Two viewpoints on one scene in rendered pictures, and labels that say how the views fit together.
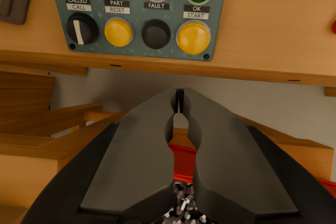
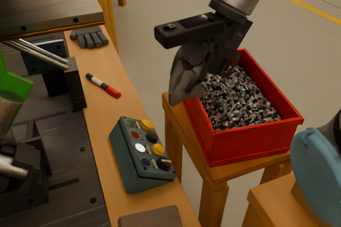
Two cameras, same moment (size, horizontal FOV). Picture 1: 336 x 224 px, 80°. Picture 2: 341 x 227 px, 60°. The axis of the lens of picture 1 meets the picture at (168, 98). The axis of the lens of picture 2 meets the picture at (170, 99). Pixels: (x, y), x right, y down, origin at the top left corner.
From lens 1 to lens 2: 0.50 m
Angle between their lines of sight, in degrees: 51
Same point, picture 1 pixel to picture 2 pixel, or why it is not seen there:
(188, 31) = (145, 124)
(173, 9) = (139, 131)
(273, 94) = not seen: hidden behind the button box
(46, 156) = (254, 199)
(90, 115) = not seen: outside the picture
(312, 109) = not seen: hidden behind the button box
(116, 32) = (158, 146)
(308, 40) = (126, 102)
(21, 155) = (264, 212)
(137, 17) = (147, 143)
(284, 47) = (132, 107)
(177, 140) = (199, 149)
